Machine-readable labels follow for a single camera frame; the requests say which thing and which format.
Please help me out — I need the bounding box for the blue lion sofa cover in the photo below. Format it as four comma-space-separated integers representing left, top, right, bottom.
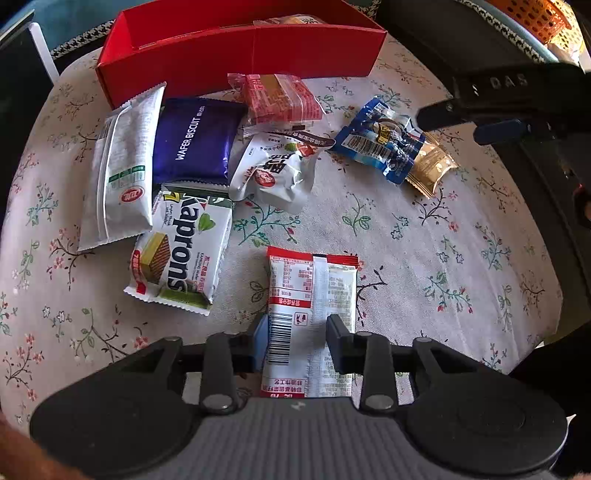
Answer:
19, 1, 586, 70

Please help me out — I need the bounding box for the purple wafer biscuit packet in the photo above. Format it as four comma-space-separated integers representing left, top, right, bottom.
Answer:
152, 97, 247, 185

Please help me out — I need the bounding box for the white date snack packet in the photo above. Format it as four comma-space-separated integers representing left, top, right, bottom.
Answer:
229, 131, 335, 214

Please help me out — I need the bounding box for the red cardboard box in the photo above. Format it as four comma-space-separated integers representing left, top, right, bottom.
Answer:
96, 1, 387, 107

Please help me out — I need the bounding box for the green white Kaprons wafer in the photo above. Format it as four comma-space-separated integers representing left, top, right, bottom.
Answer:
124, 186, 233, 316

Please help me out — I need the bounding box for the blue snack packet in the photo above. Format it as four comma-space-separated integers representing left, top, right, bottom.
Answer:
331, 97, 426, 185

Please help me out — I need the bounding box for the round bun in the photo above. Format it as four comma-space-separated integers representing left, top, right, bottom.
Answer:
253, 14, 325, 26

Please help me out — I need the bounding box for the floral tablecloth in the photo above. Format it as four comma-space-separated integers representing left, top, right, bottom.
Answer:
1, 53, 563, 430

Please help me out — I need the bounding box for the white long snack packet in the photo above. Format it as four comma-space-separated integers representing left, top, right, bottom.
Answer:
77, 82, 166, 252

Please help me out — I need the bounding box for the pink pastry packet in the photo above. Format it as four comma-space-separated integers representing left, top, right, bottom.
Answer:
228, 73, 325, 136

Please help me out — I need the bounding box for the red white snack packet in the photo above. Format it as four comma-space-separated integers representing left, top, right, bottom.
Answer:
260, 247, 359, 399

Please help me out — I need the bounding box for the orange plastic basket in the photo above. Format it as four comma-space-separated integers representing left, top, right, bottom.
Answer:
489, 0, 573, 45

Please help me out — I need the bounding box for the gold snack packet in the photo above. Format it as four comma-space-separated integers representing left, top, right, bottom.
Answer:
406, 133, 459, 198

